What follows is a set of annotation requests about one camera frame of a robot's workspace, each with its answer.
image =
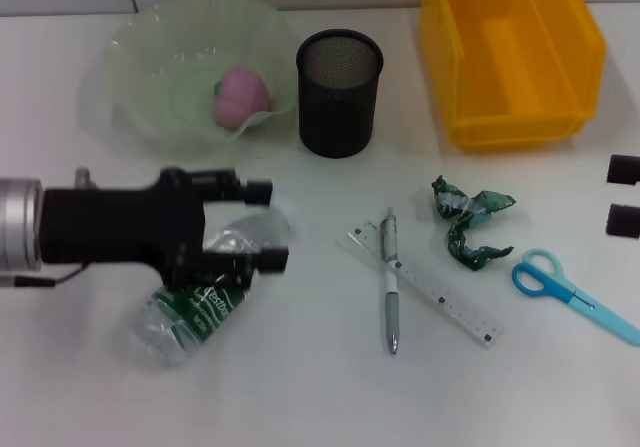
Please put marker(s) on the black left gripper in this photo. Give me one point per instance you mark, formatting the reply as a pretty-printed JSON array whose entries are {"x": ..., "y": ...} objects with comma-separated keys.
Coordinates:
[{"x": 120, "y": 227}]

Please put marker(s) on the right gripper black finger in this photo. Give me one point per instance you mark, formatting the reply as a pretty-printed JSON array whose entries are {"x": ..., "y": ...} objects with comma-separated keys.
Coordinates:
[
  {"x": 625, "y": 219},
  {"x": 625, "y": 169}
]

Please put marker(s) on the blue scissors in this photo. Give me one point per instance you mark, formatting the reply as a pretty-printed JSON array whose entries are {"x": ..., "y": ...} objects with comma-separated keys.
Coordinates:
[{"x": 575, "y": 298}]

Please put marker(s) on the clear plastic water bottle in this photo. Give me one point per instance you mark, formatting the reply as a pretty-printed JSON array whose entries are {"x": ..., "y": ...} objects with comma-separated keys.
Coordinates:
[{"x": 200, "y": 312}]

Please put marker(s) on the white grey pen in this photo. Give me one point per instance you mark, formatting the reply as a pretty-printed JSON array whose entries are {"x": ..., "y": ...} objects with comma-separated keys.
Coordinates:
[{"x": 391, "y": 307}]

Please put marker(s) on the green plastic wrapper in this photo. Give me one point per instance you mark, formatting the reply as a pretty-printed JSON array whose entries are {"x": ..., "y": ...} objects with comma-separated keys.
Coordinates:
[{"x": 457, "y": 207}]

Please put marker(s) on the clear plastic ruler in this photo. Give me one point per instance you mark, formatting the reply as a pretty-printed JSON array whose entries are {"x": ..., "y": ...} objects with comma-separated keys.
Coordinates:
[{"x": 450, "y": 302}]

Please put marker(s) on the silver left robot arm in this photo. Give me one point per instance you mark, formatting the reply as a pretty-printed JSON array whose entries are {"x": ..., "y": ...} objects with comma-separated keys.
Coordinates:
[{"x": 20, "y": 222}]

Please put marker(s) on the black mesh pen holder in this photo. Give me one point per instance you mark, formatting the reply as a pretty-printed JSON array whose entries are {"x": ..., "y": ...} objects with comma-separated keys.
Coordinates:
[{"x": 335, "y": 117}]

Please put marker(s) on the pink peach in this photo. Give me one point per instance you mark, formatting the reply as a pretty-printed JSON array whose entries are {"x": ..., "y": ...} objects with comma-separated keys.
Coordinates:
[{"x": 242, "y": 94}]

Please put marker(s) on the green translucent fruit plate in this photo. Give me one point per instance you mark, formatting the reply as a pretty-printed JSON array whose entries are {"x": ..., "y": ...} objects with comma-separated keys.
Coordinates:
[{"x": 150, "y": 67}]

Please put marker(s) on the yellow plastic bin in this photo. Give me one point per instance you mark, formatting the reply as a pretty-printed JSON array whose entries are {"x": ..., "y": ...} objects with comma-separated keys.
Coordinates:
[{"x": 505, "y": 67}]

